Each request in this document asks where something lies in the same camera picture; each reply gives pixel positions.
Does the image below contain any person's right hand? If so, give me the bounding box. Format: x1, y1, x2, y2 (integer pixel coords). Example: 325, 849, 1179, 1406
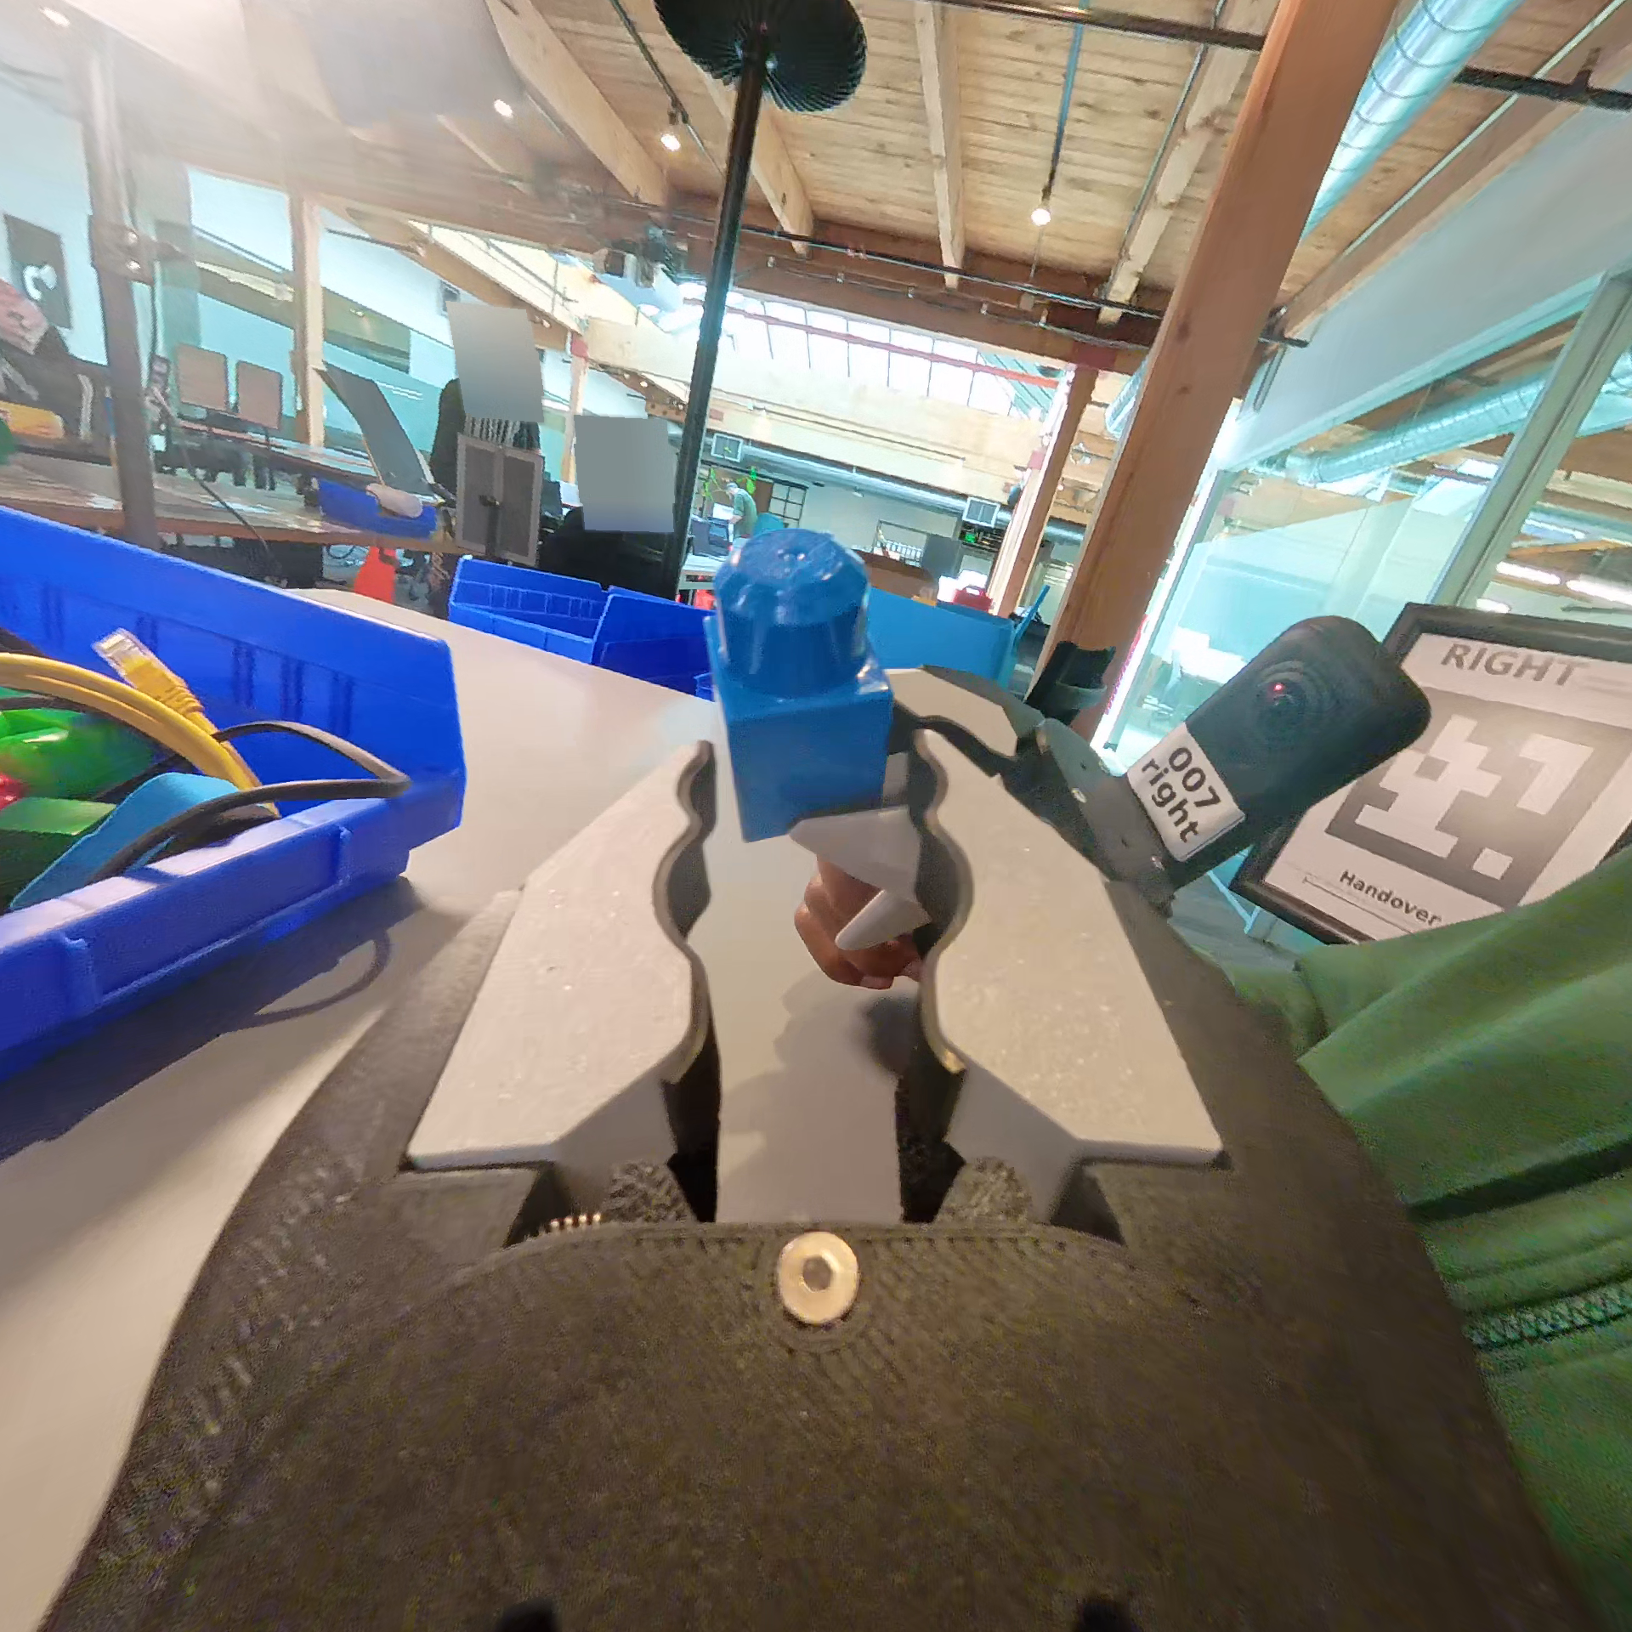
792, 861, 925, 990

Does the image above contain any blue plastic block with knob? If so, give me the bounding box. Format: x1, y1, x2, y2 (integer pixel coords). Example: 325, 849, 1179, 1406
706, 528, 895, 844

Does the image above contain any person's green jacket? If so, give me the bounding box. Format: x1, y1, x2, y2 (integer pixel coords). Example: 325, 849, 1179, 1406
1395, 1120, 1632, 1620

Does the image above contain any black cable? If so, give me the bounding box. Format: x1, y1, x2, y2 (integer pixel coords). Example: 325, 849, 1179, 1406
39, 721, 414, 893

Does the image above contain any black metal stand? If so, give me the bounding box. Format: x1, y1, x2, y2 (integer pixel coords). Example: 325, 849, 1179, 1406
82, 76, 162, 549

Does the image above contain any slim wooden post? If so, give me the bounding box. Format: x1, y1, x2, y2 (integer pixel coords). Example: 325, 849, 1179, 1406
991, 368, 1099, 614

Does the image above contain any large blue plastic bin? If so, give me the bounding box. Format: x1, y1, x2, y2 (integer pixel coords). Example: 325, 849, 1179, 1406
0, 504, 467, 1085

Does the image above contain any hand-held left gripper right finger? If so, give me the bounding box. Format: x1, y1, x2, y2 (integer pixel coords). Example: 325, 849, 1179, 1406
898, 738, 1225, 1230

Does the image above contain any wooden support post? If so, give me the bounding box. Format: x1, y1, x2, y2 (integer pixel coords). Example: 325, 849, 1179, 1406
1070, 0, 1405, 664

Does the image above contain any wooden table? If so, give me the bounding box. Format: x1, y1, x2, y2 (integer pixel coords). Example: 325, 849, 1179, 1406
0, 452, 448, 549

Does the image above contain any light blue foam piece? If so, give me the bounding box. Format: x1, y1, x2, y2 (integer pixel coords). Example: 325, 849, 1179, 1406
27, 772, 274, 907

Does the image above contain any metal air duct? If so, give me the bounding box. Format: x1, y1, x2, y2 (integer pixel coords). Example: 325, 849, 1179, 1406
1299, 0, 1507, 242

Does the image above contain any small blue bin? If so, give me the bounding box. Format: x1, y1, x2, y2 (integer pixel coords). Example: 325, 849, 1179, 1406
448, 557, 613, 658
590, 588, 715, 697
315, 477, 440, 537

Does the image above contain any green plastic toy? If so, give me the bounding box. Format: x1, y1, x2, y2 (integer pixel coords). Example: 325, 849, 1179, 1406
0, 706, 174, 882

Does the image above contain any yellow network cable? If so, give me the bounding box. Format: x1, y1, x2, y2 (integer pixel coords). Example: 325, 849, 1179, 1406
0, 626, 262, 792

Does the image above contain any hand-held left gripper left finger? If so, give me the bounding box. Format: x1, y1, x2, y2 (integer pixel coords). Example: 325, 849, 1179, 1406
399, 740, 721, 1221

